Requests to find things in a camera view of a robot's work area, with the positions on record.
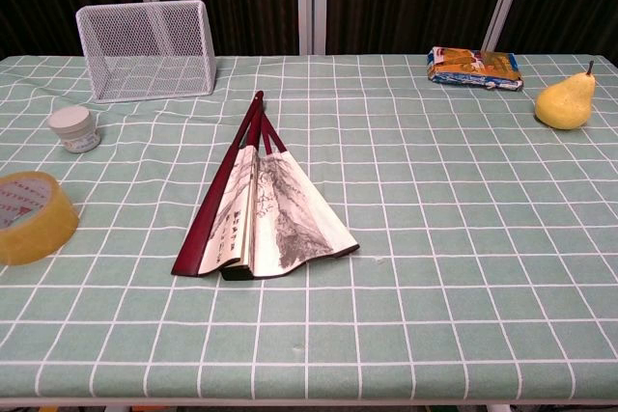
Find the yellow pear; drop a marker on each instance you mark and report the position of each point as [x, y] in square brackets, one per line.
[565, 103]

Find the green checked tablecloth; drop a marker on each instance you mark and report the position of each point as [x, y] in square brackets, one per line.
[434, 238]

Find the yellowish packing tape roll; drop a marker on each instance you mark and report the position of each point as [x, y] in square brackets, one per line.
[46, 233]

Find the paper folding fan red ribs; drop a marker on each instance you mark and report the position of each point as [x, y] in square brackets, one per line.
[270, 209]

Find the orange and blue snack packet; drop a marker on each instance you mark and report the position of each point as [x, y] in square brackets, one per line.
[473, 69]

